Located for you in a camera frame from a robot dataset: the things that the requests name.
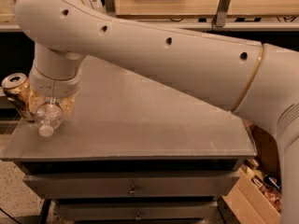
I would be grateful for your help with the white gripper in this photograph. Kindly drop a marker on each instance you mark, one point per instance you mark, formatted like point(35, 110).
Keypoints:
point(55, 86)

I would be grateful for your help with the clear plastic water bottle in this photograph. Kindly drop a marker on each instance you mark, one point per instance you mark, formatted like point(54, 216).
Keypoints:
point(48, 117)

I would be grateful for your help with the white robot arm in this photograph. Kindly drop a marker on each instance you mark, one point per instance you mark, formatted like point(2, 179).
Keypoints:
point(257, 82)

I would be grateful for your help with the orange soda can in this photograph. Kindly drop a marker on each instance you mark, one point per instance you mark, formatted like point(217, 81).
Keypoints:
point(16, 88)

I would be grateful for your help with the grey drawer cabinet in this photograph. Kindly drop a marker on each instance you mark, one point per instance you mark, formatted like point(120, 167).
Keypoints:
point(181, 154)

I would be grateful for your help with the upper drawer knob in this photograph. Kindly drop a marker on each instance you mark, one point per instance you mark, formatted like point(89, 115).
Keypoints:
point(132, 191)

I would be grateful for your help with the drawer knob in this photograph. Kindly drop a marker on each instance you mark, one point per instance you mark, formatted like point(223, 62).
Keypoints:
point(132, 191)
point(137, 216)

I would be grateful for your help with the lower drawer knob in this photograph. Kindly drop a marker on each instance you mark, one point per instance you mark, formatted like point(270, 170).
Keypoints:
point(137, 216)

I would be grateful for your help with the cardboard box of snacks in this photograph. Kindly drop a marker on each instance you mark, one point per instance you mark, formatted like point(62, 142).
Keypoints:
point(251, 201)

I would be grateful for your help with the blue snack packet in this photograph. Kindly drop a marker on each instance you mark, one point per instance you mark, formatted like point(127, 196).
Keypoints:
point(270, 180)

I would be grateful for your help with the middle metal bracket post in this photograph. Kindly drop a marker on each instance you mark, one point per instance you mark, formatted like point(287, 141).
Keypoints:
point(110, 7)

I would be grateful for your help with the metal bracket post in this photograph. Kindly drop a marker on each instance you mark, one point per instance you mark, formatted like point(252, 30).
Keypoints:
point(110, 7)
point(221, 13)

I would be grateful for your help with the right metal bracket post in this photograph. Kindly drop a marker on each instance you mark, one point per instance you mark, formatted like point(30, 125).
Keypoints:
point(221, 13)

